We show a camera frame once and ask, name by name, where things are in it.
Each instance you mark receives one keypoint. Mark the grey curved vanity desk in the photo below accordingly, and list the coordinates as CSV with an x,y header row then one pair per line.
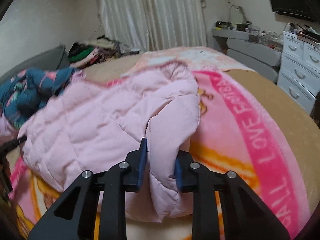
x,y
263,59

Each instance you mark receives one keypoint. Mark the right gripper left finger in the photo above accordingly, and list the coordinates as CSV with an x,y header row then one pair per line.
x,y
73,214

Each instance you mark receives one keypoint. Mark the grey headboard cushion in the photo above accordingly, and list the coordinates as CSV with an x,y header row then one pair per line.
x,y
51,60

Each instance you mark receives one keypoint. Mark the white drawer chest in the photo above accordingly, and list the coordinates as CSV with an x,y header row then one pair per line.
x,y
299,71

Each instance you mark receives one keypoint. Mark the pile of assorted clothes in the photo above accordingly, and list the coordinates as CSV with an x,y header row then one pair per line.
x,y
86,53

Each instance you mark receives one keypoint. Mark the blue floral quilted garment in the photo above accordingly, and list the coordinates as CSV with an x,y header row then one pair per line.
x,y
30,90

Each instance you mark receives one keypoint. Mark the peach white patterned towel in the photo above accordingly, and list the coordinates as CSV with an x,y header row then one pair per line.
x,y
195,58

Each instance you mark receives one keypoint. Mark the pink cartoon fleece blanket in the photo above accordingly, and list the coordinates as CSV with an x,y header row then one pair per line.
x,y
207,113

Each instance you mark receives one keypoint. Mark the pink quilted jacket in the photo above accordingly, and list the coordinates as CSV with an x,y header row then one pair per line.
x,y
92,127

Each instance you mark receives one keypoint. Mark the tan bed cover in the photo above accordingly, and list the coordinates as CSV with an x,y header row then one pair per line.
x,y
282,109

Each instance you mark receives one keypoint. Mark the white pleated curtain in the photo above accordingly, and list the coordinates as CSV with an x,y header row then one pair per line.
x,y
151,25

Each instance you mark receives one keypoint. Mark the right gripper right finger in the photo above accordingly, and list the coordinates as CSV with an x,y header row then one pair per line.
x,y
244,214

